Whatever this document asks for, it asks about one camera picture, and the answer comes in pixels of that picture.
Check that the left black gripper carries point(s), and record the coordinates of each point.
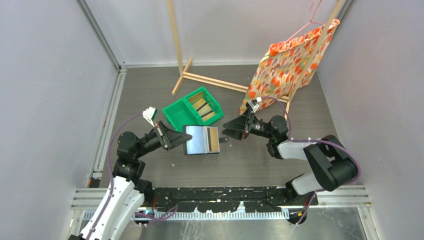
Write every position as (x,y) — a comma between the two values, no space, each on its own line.
(171,138)

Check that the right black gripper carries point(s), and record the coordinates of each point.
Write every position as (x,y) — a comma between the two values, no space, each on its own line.
(243,125)

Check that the gold striped card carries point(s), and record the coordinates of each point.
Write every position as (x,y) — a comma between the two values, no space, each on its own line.
(200,104)
(212,137)

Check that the black leather card holder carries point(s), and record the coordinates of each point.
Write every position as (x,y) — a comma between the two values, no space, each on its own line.
(198,144)

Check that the green plastic two-compartment bin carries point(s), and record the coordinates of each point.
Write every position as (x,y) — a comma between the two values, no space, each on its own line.
(182,113)

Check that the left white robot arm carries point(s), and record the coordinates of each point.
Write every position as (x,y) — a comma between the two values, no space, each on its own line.
(127,191)

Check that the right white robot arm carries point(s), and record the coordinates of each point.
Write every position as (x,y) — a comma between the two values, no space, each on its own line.
(331,166)

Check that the gold card with stripe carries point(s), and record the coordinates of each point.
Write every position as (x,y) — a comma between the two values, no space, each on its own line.
(207,115)

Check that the wooden drying rack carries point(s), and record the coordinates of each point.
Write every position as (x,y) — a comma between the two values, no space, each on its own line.
(184,68)

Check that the floral orange cloth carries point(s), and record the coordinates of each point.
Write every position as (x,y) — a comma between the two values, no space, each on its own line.
(288,63)

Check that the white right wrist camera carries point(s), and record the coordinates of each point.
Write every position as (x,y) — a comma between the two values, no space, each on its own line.
(254,104)

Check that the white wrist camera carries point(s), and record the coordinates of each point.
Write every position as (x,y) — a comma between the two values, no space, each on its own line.
(254,104)
(149,115)

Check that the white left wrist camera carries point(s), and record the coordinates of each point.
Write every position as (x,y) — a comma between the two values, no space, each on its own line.
(149,115)

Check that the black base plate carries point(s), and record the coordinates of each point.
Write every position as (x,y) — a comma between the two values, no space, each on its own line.
(255,199)

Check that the slotted metal rail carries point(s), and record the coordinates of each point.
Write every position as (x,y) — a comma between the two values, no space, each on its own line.
(239,214)

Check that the pink wire hanger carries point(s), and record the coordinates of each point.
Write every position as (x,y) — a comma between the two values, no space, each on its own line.
(315,5)

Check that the aluminium corner frame post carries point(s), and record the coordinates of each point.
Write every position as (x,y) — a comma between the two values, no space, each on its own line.
(93,23)

